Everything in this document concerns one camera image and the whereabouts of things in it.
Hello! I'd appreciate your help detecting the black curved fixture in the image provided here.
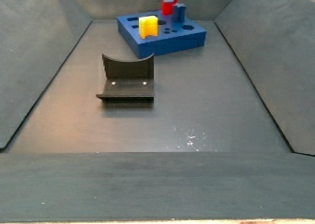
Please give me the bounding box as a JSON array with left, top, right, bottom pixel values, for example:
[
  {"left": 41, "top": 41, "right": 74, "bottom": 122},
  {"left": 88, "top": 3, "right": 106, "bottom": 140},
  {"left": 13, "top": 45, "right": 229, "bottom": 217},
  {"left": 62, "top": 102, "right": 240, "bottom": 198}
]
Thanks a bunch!
[{"left": 96, "top": 55, "right": 155, "bottom": 101}]

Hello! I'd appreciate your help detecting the blue shape sorting board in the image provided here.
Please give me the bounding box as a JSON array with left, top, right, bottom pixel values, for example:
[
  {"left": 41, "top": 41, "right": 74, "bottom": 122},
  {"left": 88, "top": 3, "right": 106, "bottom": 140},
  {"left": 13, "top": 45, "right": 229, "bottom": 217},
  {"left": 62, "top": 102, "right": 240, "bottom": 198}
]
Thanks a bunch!
[{"left": 117, "top": 10, "right": 207, "bottom": 58}]

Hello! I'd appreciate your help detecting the yellow notched block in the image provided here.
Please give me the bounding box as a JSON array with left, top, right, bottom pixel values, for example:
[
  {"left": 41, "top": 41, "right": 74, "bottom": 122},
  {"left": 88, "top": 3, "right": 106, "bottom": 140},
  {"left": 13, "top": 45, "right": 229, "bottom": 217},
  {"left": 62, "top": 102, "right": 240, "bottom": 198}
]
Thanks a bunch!
[{"left": 138, "top": 16, "right": 159, "bottom": 39}]

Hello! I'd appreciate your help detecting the dark blue cross block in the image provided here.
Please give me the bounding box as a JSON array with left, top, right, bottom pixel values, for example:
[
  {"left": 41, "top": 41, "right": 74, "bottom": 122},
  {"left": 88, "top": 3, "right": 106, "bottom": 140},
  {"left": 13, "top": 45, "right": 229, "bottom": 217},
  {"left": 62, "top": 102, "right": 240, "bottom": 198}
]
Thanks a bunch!
[{"left": 172, "top": 3, "right": 185, "bottom": 22}]

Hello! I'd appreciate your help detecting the red rounded block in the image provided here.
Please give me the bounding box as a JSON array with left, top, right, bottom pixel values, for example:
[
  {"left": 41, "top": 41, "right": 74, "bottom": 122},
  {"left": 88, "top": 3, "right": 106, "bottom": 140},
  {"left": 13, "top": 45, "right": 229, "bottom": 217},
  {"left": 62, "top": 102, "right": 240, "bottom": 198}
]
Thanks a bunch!
[{"left": 161, "top": 0, "right": 177, "bottom": 16}]

